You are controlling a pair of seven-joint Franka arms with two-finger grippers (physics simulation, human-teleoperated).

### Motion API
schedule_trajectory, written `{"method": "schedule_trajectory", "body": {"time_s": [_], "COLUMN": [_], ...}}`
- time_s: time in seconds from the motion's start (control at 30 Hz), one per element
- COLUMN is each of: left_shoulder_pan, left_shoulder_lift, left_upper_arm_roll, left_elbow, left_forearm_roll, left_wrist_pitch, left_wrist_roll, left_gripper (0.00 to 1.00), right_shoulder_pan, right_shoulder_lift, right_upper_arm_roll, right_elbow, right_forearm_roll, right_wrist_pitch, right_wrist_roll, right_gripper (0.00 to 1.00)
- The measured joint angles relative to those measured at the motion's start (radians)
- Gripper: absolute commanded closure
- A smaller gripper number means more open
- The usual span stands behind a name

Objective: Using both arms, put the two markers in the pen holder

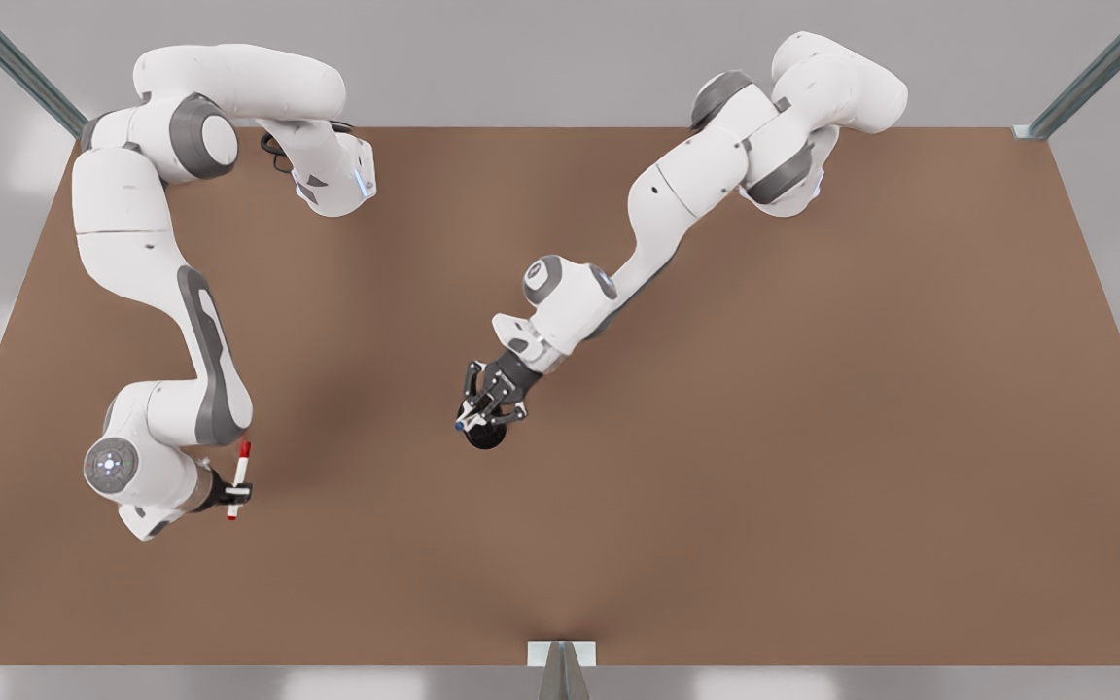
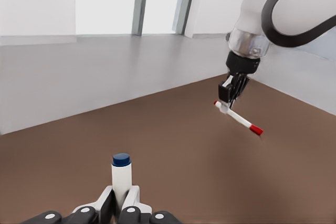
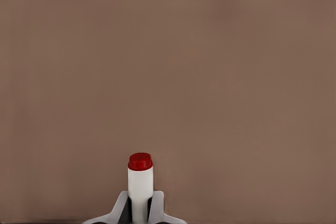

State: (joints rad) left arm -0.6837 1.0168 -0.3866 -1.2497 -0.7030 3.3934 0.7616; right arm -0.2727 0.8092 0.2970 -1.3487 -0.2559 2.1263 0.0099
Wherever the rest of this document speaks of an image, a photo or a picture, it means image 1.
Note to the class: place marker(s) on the silver frame post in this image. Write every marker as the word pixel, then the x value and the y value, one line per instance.
pixel 1095 73
pixel 561 666
pixel 16 68

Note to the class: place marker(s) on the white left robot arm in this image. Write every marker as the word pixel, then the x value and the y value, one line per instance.
pixel 686 185

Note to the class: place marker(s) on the red and white pen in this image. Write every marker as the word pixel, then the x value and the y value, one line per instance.
pixel 242 465

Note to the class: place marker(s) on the black round cup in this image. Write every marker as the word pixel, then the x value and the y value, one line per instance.
pixel 485 437

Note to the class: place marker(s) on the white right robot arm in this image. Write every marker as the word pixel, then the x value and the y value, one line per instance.
pixel 127 243

